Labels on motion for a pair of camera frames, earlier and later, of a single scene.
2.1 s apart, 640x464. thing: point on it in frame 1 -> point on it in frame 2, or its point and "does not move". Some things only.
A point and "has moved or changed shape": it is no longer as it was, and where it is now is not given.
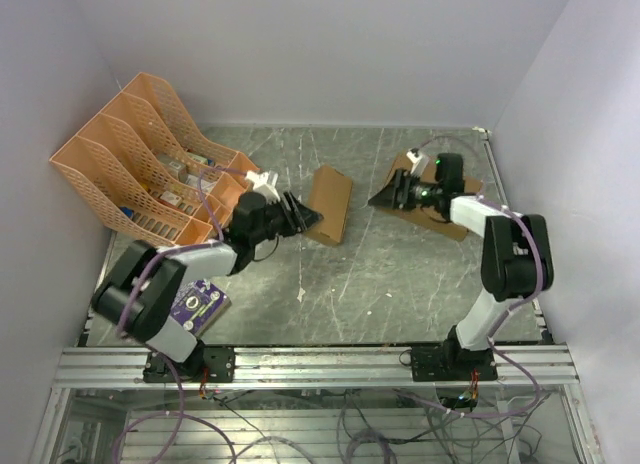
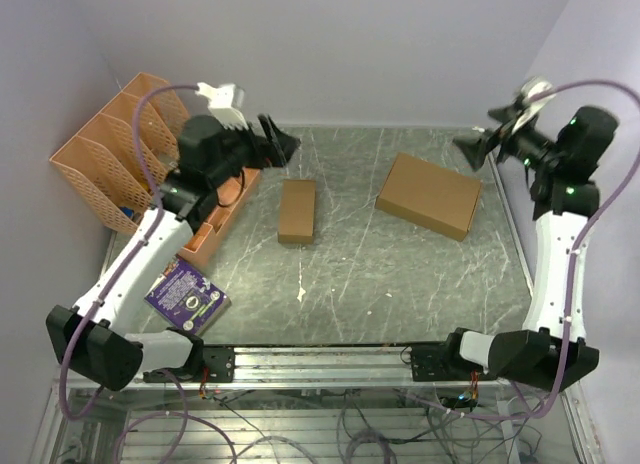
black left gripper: x=305 y=218 -> x=275 y=151
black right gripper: x=397 y=192 -> x=476 y=149
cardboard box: x=330 y=195 has moved or changed shape
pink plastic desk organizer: x=144 y=157 does not move
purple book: x=198 y=306 does not move
